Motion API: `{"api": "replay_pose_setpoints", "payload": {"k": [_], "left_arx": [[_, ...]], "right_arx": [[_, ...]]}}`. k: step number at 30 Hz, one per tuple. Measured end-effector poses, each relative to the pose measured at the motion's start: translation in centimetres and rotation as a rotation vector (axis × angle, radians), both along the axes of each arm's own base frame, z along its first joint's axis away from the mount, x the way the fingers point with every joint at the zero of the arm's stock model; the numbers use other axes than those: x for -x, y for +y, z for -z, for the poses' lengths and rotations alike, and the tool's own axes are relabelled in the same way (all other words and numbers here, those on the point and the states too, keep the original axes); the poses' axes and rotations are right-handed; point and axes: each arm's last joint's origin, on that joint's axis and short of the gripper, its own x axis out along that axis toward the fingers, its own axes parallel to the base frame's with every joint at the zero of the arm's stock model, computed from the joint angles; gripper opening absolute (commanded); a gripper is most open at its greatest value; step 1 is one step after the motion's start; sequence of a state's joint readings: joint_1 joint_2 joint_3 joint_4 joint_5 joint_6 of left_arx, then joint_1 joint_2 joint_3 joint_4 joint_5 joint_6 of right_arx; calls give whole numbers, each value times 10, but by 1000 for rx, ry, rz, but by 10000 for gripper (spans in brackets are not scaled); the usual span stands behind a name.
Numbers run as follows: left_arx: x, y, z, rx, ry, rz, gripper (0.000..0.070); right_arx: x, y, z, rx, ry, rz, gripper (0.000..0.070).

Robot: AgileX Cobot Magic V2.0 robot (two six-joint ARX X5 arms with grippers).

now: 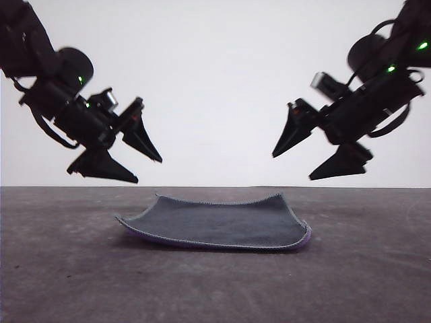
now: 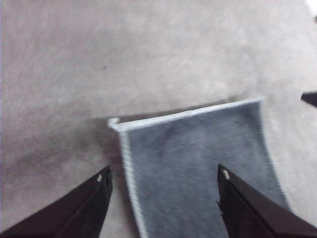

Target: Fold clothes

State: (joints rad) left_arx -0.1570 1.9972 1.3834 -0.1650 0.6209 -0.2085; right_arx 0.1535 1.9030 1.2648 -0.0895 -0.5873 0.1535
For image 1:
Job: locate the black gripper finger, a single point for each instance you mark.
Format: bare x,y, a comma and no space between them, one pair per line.
293,134
141,138
101,166
343,163

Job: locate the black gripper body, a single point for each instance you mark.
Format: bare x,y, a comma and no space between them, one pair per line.
91,124
350,121

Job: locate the purple towel with grey hem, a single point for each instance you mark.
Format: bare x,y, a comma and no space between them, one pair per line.
219,225

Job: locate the grey table cloth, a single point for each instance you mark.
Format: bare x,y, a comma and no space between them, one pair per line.
67,286

